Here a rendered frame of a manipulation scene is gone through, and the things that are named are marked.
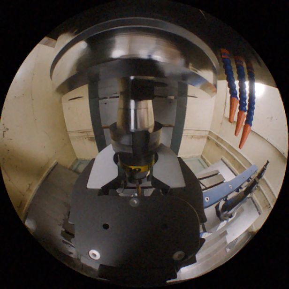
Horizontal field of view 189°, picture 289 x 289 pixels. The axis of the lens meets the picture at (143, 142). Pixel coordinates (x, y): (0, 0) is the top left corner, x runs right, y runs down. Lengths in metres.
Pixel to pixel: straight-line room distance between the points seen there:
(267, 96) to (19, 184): 2.12
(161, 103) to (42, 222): 1.33
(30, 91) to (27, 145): 0.50
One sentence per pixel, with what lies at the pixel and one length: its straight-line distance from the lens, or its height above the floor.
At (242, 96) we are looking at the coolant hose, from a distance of 0.18.
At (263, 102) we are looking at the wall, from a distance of 1.04.
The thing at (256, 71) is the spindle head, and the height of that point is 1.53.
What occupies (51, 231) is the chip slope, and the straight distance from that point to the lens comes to 1.01.
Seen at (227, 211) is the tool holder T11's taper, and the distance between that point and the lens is 0.25.
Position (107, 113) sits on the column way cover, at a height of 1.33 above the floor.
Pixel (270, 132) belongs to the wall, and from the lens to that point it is 1.00.
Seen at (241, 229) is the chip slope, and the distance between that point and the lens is 1.06.
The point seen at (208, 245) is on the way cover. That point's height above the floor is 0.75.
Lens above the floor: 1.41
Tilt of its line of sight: 29 degrees down
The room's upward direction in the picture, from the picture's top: straight up
